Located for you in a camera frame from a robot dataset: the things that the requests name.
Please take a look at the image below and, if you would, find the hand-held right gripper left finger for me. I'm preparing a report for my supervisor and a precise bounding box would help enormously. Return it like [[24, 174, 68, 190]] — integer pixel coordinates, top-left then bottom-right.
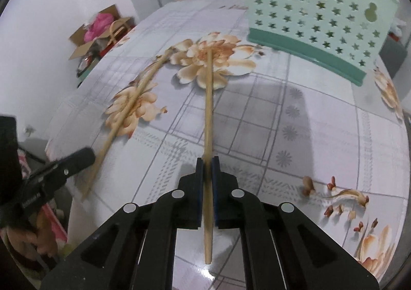
[[40, 158, 206, 290]]

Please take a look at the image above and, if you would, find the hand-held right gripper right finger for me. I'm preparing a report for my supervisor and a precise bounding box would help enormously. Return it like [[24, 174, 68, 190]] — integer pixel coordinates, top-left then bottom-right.
[[210, 156, 379, 290]]

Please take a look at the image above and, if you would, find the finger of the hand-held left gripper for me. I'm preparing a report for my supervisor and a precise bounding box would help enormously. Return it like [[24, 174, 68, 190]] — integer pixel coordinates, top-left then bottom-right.
[[19, 147, 96, 214]]

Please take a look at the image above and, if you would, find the long bamboo chopstick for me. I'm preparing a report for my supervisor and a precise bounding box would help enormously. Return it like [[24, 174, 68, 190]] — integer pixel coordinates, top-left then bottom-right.
[[80, 47, 174, 202], [203, 47, 215, 265]]

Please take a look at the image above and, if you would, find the green star-perforated utensil holder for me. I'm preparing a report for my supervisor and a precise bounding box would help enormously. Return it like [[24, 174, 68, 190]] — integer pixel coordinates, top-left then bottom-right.
[[242, 0, 400, 86]]

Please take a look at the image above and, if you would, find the person's left hand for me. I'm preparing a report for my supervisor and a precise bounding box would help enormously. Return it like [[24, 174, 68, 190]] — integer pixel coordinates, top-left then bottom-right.
[[6, 210, 59, 260]]

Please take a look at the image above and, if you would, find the floral tablecloth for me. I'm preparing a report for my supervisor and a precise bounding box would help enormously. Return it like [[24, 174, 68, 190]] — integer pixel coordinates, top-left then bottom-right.
[[45, 0, 411, 290]]

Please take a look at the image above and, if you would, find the open cardboard box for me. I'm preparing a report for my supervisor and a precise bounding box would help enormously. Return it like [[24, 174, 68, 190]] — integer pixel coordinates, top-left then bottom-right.
[[69, 4, 135, 61]]

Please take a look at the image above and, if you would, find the pink plush bundle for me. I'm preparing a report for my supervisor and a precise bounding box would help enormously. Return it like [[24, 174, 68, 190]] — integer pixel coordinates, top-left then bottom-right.
[[85, 13, 112, 41]]

